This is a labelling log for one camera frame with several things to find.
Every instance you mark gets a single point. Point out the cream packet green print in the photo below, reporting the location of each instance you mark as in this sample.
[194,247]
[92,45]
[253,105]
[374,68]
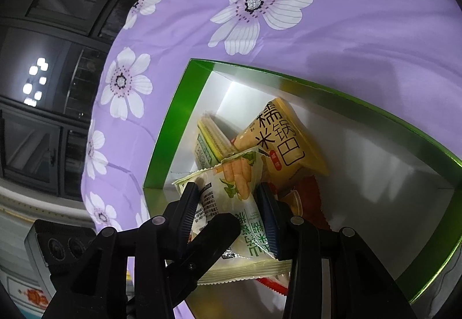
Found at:
[238,189]

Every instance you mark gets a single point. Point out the green corn print packet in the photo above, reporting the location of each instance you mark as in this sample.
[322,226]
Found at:
[213,145]

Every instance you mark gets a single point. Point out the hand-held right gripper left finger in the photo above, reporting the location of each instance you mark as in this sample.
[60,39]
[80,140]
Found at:
[189,218]

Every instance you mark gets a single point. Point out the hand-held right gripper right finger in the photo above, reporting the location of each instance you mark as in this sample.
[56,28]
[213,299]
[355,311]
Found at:
[272,225]

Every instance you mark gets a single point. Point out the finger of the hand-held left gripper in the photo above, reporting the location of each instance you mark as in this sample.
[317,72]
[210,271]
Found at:
[216,232]

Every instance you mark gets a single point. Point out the dark glass-door cabinet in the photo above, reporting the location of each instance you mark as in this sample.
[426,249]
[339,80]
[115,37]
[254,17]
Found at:
[43,145]

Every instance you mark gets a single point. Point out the white cloth orange print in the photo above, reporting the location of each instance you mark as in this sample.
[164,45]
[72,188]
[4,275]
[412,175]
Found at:
[25,290]

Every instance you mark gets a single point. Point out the yellow packet black characters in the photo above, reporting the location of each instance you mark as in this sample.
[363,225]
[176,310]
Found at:
[285,138]

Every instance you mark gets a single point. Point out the purple floral blanket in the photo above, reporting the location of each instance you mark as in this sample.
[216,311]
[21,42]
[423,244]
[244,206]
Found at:
[325,15]

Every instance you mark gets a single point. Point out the green box white inside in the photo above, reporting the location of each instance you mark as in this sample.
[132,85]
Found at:
[379,178]

